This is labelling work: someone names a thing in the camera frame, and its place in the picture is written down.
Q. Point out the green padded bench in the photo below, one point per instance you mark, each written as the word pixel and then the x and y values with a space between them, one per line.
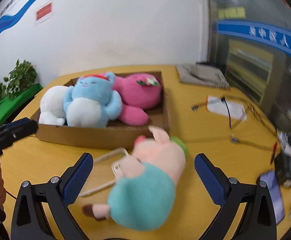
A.
pixel 9 109

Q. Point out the blue banner on glass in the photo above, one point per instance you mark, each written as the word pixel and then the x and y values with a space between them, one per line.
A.
pixel 267 34

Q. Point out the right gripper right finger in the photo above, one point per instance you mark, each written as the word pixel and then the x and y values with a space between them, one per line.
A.
pixel 258 219

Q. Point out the grey cloth bag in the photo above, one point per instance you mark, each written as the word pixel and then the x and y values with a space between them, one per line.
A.
pixel 203 75

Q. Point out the green leafy potted plant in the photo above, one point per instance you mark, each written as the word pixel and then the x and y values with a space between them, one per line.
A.
pixel 20 78

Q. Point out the red wall sign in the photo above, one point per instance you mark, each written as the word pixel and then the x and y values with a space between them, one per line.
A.
pixel 44 13

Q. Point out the white paper sheet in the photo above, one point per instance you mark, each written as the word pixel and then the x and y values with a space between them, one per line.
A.
pixel 226 108

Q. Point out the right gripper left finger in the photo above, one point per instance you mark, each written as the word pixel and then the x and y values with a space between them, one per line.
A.
pixel 29 218

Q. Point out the small black box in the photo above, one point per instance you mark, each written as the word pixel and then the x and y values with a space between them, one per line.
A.
pixel 282 166

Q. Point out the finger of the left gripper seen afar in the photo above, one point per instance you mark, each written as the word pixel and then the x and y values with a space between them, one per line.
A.
pixel 17 130

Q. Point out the light blue plush toy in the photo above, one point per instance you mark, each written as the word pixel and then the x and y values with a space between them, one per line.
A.
pixel 92 102

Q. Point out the yellow sticky notes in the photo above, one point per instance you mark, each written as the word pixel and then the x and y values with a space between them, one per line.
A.
pixel 232 13

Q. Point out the white panda plush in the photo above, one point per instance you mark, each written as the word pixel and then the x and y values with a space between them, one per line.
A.
pixel 51 106

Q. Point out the smartphone with blue screen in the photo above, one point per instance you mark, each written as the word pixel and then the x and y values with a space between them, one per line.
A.
pixel 269 178

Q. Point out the pink pig plush teal dress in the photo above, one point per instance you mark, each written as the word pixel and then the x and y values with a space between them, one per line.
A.
pixel 144 191

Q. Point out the big pink bear plush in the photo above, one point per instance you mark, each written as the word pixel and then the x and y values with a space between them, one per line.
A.
pixel 139 92

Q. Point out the white plastic rack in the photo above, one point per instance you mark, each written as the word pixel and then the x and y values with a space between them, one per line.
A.
pixel 104 172

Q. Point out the brown cardboard box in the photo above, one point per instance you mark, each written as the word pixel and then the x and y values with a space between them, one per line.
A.
pixel 115 135

